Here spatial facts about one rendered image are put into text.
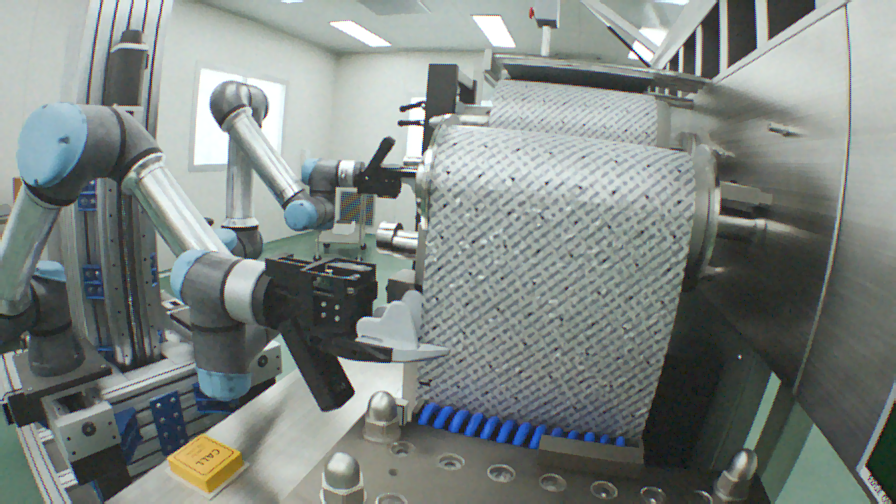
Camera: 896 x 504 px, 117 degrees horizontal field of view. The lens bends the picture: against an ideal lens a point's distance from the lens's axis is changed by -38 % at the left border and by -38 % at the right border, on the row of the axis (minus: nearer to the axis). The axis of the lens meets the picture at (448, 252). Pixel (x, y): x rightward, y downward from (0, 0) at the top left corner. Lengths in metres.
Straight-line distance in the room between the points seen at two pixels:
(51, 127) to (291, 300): 0.42
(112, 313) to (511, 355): 1.01
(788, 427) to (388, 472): 0.54
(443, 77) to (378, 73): 5.98
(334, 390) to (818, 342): 0.45
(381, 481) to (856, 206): 0.40
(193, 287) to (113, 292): 0.65
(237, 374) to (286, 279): 0.17
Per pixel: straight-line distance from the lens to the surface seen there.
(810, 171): 0.40
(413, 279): 0.51
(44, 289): 1.03
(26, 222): 0.78
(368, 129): 6.67
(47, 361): 1.07
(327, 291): 0.45
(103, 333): 1.30
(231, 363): 0.59
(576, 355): 0.42
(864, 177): 0.33
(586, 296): 0.40
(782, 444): 0.71
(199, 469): 0.56
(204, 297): 0.55
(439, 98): 0.76
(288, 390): 0.74
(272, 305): 0.50
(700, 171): 0.43
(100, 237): 1.18
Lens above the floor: 1.28
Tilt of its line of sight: 12 degrees down
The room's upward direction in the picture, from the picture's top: 5 degrees clockwise
